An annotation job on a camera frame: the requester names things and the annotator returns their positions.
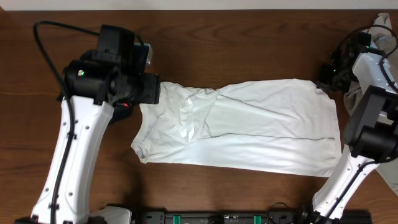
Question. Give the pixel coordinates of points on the black shorts with red waistband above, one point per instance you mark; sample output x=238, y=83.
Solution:
x=120, y=110

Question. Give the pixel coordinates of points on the white printed t-shirt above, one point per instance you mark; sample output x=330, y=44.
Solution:
x=285, y=126

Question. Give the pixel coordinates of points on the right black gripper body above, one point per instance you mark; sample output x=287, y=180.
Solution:
x=339, y=78

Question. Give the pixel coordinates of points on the khaki beige garment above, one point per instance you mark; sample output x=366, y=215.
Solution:
x=371, y=132

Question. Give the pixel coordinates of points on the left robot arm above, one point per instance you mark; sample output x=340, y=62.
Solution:
x=96, y=90

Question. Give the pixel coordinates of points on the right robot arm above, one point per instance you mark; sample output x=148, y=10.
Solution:
x=328, y=204

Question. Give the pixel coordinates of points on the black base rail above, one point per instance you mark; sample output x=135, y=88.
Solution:
x=277, y=216

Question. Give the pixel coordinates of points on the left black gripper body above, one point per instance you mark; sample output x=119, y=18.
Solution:
x=140, y=89

